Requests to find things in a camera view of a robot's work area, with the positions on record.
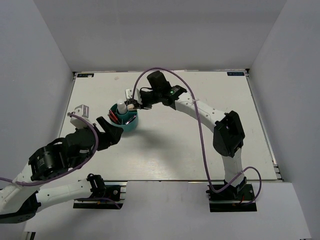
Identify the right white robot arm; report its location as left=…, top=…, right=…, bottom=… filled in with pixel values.
left=125, top=70, right=247, bottom=200

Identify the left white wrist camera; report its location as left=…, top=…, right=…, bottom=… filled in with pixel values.
left=70, top=104, right=91, bottom=129

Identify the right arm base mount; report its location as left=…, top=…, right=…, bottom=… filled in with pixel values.
left=205, top=184, right=257, bottom=213

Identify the teal round organizer container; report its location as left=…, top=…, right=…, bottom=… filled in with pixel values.
left=108, top=99, right=139, bottom=133

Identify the small round cream jar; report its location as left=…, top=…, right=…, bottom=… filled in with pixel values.
left=127, top=104, right=135, bottom=111

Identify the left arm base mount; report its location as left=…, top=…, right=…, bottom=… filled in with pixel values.
left=73, top=173, right=127, bottom=210

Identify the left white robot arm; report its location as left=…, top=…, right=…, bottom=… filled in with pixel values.
left=0, top=114, right=124, bottom=224

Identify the white round bottle in organizer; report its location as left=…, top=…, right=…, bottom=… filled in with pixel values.
left=116, top=99, right=128, bottom=115

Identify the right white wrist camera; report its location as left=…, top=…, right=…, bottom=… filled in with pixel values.
left=125, top=88, right=140, bottom=100

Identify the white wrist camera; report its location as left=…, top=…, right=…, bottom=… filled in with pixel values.
left=125, top=88, right=140, bottom=100
left=70, top=104, right=91, bottom=129

